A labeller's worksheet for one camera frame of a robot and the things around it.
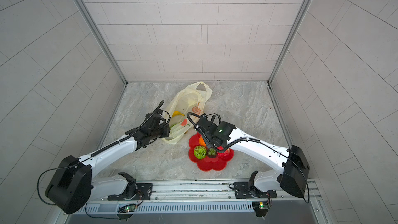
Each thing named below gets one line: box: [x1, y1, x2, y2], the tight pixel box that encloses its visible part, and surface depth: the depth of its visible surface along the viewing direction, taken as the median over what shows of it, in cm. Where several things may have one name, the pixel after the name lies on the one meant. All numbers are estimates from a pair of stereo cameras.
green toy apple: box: [193, 145, 207, 160], surface depth 79 cm
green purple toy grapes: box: [206, 147, 218, 159], surface depth 80 cm
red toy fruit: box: [216, 146, 231, 158], surface depth 80 cm
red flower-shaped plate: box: [188, 132, 235, 172], surface depth 80 cm
